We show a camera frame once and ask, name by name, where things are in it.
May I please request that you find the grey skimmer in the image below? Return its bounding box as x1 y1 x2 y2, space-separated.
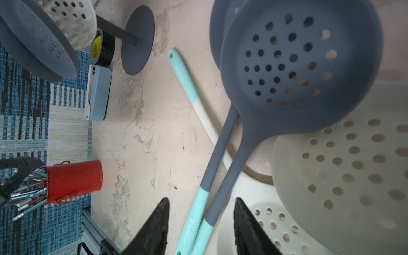
169 1 246 255
1 1 79 79
1 18 63 82

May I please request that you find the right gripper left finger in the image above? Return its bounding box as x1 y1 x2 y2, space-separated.
121 197 170 255

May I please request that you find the white skimmer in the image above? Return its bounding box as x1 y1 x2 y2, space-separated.
34 0 97 50
272 81 408 255
169 48 332 255

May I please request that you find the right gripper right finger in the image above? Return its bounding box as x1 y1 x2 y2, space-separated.
233 197 282 255

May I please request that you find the red pencil cup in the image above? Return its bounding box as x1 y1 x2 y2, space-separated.
6 160 104 222

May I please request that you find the grey duct tape roll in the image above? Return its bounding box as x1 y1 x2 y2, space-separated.
91 29 115 68

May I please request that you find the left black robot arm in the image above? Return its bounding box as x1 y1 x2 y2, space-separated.
1 157 44 208

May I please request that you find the grey utensil rack stand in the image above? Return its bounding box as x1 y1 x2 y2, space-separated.
96 5 155 75

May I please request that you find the grey skimmer mint handle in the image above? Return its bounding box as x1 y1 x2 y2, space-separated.
190 0 384 255

